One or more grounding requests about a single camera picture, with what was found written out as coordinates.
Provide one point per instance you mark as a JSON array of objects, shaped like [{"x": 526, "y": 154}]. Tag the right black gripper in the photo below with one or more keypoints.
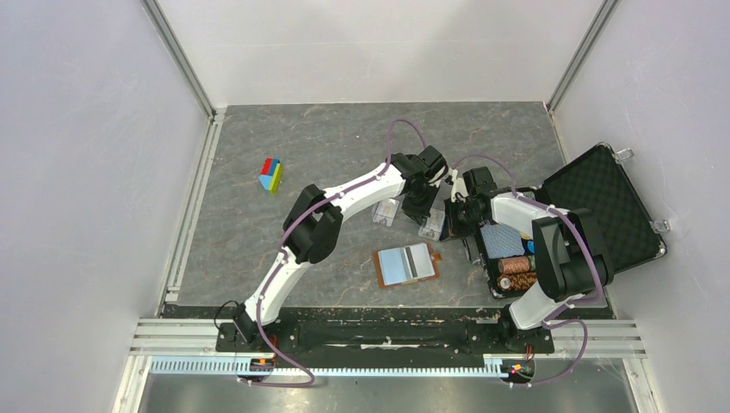
[{"x": 450, "y": 226}]

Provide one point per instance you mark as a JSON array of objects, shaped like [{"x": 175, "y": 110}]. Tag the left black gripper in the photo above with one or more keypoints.
[{"x": 421, "y": 213}]

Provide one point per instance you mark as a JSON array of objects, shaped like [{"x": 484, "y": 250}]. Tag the clear plastic card sleeve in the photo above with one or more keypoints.
[{"x": 390, "y": 213}]

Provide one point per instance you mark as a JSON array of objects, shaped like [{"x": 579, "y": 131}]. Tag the white card with magnetic stripe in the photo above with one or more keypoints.
[{"x": 418, "y": 264}]

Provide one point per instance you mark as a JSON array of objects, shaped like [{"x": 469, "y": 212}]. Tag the brown leather card holder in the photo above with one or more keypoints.
[{"x": 389, "y": 267}]

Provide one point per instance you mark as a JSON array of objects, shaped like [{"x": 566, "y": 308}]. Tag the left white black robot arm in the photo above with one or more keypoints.
[{"x": 311, "y": 230}]

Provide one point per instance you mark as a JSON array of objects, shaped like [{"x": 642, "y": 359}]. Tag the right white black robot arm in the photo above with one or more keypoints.
[{"x": 572, "y": 263}]

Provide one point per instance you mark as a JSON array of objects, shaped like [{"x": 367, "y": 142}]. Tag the blue patterned card deck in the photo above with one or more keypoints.
[{"x": 502, "y": 241}]

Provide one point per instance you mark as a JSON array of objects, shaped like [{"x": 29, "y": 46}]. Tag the orange brown poker chip roll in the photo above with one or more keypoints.
[{"x": 516, "y": 265}]

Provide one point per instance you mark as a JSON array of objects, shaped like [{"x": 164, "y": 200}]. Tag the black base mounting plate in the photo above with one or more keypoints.
[{"x": 382, "y": 337}]

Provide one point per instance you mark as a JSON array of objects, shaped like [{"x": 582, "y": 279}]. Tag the multicoloured block toy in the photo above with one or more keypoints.
[{"x": 270, "y": 175}]

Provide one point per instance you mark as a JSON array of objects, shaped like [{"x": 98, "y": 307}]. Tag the black poker chip case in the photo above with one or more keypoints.
[{"x": 595, "y": 181}]

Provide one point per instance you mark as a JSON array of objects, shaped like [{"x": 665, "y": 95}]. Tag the white slotted cable duct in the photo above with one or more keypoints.
[{"x": 244, "y": 366}]

